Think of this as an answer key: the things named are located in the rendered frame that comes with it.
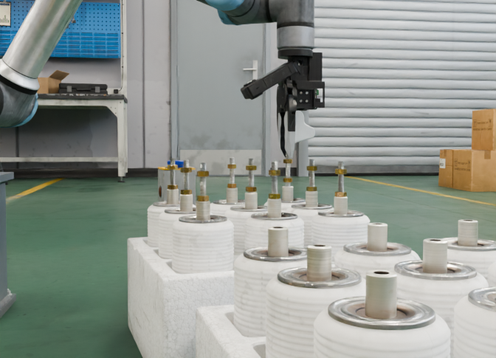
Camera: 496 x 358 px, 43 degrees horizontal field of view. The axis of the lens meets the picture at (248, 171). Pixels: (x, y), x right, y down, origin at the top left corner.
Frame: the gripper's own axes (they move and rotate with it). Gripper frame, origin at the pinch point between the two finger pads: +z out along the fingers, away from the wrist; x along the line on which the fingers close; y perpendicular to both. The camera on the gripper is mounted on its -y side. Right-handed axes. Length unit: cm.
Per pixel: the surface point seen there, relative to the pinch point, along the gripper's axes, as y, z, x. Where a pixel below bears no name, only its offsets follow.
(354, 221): 4.0, 10.8, -28.0
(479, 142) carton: 234, -1, 303
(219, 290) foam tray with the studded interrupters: -18.8, 19.5, -33.6
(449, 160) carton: 222, 14, 326
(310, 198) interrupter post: 1.4, 8.4, -12.6
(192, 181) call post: -17.4, 6.7, 11.8
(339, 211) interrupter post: 2.8, 9.5, -24.4
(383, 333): -16, 10, -84
